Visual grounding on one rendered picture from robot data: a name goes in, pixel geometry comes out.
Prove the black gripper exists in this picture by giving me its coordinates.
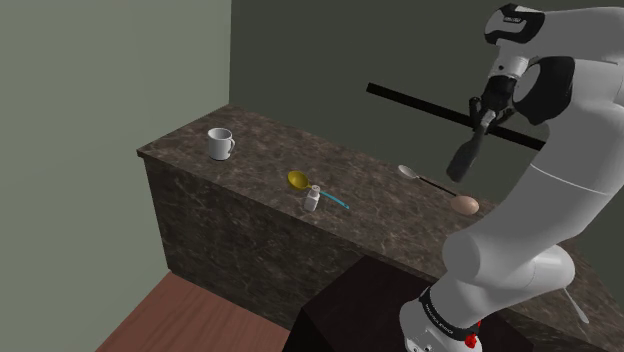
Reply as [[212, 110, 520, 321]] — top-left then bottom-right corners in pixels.
[[468, 76, 519, 129]]

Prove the black bottle with grey cap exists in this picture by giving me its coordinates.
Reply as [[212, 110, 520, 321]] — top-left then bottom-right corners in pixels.
[[445, 110, 496, 184]]

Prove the brown egg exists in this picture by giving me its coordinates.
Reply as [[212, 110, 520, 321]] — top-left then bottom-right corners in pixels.
[[449, 195, 481, 216]]

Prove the white salt shaker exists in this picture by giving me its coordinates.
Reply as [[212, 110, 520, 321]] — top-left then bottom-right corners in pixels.
[[303, 184, 322, 213]]

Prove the plain silver spoon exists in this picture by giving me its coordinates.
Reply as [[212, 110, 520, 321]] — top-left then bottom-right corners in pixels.
[[562, 286, 591, 325]]

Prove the dark robot stand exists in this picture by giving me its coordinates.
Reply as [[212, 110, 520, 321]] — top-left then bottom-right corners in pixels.
[[282, 255, 537, 352]]

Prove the white mug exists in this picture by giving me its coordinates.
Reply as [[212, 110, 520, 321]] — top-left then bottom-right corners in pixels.
[[206, 127, 237, 162]]

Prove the silver spoon with black handle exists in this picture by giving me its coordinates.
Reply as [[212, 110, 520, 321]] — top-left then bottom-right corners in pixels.
[[397, 164, 460, 198]]

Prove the yellow spoon with teal handle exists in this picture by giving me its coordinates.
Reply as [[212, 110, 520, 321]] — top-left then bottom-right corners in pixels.
[[286, 169, 351, 211]]

